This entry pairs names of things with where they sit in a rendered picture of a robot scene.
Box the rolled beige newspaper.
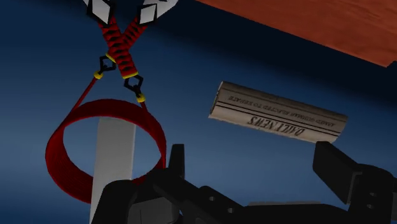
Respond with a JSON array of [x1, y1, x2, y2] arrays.
[[208, 81, 349, 144]]

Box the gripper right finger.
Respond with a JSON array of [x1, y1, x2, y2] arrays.
[[312, 141, 397, 224]]

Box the red rope dart white blades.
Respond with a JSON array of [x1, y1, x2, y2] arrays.
[[45, 0, 179, 204]]

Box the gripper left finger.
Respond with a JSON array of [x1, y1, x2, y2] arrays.
[[90, 143, 246, 224]]

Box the orange wooden furniture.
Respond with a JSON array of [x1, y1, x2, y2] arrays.
[[196, 0, 397, 68]]

